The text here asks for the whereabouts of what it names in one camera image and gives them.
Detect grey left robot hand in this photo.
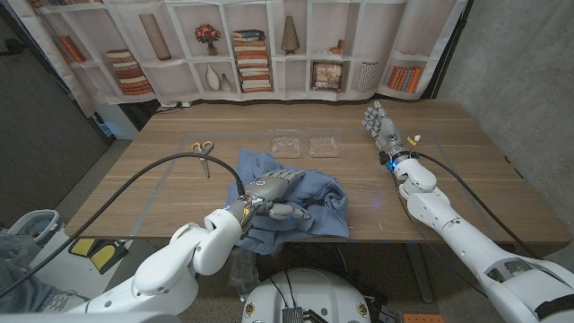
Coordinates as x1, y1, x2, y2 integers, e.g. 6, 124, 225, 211
223, 169, 313, 225

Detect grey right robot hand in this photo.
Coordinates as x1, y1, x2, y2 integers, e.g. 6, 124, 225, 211
361, 100, 407, 158

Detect blue hoodie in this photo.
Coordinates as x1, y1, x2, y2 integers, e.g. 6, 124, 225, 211
225, 147, 351, 256

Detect clear plastic clamshell container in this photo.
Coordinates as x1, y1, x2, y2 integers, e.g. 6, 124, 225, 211
268, 128, 344, 160

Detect clear plastic bag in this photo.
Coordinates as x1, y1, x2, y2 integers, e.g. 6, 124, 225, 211
226, 246, 261, 288

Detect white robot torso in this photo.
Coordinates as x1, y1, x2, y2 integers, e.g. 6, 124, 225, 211
240, 267, 372, 323

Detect printed bookshelf backdrop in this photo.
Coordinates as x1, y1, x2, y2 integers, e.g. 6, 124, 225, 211
6, 0, 470, 118

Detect white cabinet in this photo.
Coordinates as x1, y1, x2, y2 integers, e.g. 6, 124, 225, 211
93, 102, 140, 141

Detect yellow black floor pedal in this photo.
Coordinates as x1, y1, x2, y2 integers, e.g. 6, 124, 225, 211
67, 237, 131, 275

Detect orange box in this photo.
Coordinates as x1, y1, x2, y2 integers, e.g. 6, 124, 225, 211
403, 313, 445, 323

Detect white grey bin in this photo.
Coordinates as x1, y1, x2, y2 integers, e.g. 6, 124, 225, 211
7, 208, 61, 248

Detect blue cloth pile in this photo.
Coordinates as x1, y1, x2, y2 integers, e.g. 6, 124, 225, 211
0, 228, 59, 314

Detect yellow-handled scissors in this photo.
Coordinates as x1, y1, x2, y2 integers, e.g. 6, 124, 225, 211
190, 140, 215, 179

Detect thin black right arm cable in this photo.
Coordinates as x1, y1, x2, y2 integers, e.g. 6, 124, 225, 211
389, 172, 490, 300

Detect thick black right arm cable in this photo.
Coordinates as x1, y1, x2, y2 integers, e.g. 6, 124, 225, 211
410, 151, 539, 259

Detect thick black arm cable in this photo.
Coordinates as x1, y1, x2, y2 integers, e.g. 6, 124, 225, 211
0, 152, 247, 300
410, 151, 539, 259

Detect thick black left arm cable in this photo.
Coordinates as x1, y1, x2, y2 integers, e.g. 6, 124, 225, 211
0, 152, 247, 300

